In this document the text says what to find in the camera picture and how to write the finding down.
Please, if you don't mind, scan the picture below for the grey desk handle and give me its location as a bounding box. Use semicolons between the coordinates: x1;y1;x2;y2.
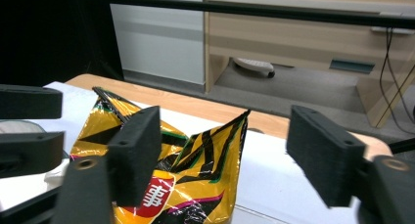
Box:
329;58;377;75

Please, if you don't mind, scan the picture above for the wooden table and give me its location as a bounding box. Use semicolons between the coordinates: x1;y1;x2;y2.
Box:
65;72;393;160

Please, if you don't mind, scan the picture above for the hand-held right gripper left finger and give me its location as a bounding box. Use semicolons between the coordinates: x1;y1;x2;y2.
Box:
107;105;163;208

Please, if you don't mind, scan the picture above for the black frame strut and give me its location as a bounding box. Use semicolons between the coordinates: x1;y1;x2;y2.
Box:
388;137;415;156

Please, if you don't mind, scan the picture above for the black desk cable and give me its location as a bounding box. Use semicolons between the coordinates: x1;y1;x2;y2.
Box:
378;27;415;136
389;27;415;124

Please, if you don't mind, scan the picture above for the grey curved object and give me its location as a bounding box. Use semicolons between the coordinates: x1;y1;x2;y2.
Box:
231;56;276;79

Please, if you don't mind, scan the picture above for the white table mat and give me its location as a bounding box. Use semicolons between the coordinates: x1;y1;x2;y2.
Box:
0;80;364;224

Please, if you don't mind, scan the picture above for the yellow black chip bag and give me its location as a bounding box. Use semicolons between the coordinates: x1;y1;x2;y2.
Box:
69;85;252;224

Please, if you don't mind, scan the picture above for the wooden cabinet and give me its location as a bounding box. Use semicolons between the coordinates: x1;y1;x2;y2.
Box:
202;0;415;129

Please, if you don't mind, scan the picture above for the black horizontal frame bar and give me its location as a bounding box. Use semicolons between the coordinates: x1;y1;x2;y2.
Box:
107;0;415;30

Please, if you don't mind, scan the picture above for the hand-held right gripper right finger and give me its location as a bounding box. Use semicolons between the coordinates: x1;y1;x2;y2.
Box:
286;104;367;209

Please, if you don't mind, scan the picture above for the black curtain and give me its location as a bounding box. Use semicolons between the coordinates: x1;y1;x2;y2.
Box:
0;0;125;88

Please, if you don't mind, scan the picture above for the white cabinet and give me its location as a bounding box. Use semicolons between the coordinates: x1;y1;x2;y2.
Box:
106;0;207;86

